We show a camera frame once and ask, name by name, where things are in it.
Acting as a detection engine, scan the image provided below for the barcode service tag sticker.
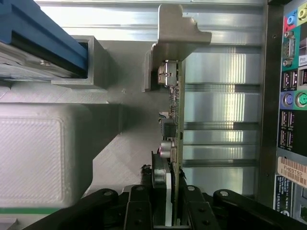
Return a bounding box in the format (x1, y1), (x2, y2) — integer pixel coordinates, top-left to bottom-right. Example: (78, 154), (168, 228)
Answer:
(275, 155), (307, 185)

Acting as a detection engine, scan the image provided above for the dark grey PC case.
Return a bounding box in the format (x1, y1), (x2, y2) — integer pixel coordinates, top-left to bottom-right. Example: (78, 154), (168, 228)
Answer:
(260, 0), (307, 230)

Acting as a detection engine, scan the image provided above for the grey printed parts rack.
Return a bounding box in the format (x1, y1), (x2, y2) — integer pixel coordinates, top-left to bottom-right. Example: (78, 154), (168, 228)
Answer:
(0, 35), (169, 227)

